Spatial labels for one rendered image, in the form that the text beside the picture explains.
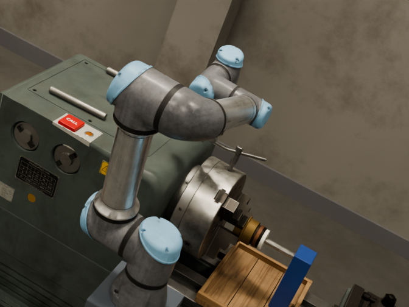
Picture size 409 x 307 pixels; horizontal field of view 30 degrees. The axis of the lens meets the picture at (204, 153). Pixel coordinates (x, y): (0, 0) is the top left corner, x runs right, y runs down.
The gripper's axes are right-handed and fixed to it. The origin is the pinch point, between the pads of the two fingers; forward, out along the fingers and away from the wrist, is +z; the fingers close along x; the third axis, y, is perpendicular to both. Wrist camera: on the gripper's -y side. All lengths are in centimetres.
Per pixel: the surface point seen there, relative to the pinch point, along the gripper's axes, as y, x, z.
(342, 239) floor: 52, 159, 188
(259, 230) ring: 27.5, -2.9, 22.5
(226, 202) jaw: 15.3, -7.1, 13.2
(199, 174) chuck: 4.0, -4.7, 10.1
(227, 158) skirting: -36, 171, 185
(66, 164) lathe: -31.1, -25.5, 11.4
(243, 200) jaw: 17.1, 7.8, 25.8
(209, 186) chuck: 8.6, -6.8, 10.7
